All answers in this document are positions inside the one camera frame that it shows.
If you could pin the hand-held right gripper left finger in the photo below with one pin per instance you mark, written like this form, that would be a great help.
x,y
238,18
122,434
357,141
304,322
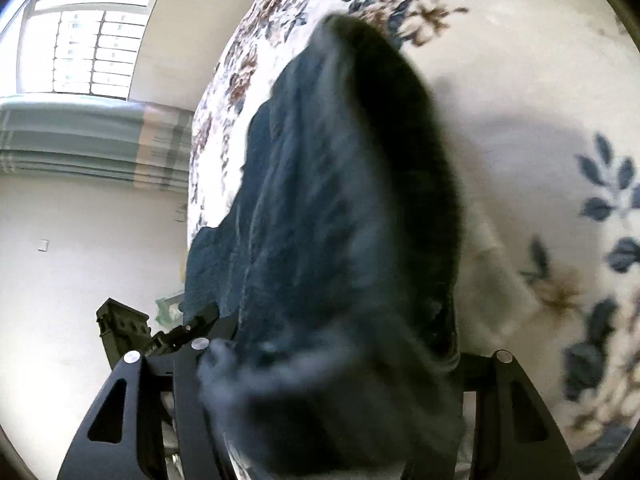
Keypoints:
x,y
195,410

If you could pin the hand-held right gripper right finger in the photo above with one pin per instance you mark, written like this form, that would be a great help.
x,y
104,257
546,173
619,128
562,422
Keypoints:
x,y
505,410

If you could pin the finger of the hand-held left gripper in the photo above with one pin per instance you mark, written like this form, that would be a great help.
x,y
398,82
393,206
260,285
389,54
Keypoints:
x,y
200,320
225,327

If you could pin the dark blue jeans pants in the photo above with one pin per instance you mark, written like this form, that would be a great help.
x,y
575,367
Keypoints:
x,y
340,210

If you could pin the green plastic bag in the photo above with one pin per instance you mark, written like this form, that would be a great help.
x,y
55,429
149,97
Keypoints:
x,y
167,307

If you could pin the green striped curtain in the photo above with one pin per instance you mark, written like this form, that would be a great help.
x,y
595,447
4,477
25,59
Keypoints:
x,y
90,140

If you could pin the barred window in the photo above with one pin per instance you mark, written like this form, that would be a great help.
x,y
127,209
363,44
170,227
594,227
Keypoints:
x,y
95,35

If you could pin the bed with floral sheet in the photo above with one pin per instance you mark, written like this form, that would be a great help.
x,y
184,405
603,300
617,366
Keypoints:
x,y
525,85

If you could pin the white wall outlet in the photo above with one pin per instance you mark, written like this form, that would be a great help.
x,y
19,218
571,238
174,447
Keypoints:
x,y
180,212

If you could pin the white wall switch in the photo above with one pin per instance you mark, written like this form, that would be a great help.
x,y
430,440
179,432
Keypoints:
x,y
44,245

